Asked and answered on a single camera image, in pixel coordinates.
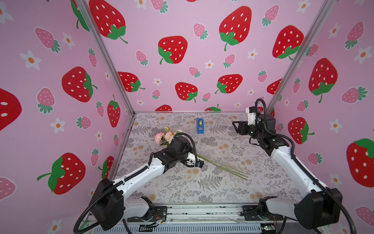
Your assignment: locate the pink artificial flower bouquet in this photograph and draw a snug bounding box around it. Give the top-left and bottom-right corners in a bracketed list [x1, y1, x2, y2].
[154, 126, 248, 180]

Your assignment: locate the blue tape dispenser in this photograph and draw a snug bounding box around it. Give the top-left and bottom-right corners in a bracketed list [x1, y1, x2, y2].
[196, 119, 205, 134]

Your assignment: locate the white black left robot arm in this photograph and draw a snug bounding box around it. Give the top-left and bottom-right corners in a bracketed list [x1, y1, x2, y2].
[73, 133, 204, 234]

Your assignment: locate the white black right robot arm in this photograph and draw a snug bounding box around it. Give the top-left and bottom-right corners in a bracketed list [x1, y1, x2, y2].
[232, 113, 342, 230]

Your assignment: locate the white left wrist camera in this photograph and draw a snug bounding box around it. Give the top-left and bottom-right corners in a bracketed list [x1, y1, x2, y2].
[185, 153, 205, 168]

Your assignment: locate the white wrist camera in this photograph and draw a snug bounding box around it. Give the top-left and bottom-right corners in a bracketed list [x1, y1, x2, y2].
[185, 153, 205, 168]
[245, 106, 260, 125]

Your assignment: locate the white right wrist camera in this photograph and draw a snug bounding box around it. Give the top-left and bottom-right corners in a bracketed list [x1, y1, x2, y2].
[245, 106, 260, 125]

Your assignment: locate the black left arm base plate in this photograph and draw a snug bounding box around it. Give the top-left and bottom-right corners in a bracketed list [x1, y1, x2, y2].
[127, 206, 168, 222]

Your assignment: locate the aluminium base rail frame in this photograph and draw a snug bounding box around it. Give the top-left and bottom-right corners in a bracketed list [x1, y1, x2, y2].
[89, 203, 315, 234]

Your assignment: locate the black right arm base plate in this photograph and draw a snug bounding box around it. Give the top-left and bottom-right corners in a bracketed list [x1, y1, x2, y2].
[240, 204, 284, 221]

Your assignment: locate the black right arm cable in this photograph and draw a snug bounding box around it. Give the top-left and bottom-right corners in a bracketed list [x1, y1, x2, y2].
[254, 98, 357, 234]

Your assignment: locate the aluminium corner post right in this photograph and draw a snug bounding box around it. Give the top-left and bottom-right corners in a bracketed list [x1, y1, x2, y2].
[266, 0, 336, 114]

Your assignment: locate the aluminium corner post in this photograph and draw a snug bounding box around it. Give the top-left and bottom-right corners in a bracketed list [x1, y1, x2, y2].
[266, 0, 336, 114]
[77, 0, 135, 117]

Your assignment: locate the aluminium corner post left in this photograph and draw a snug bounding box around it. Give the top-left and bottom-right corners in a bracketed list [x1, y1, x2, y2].
[77, 0, 135, 117]

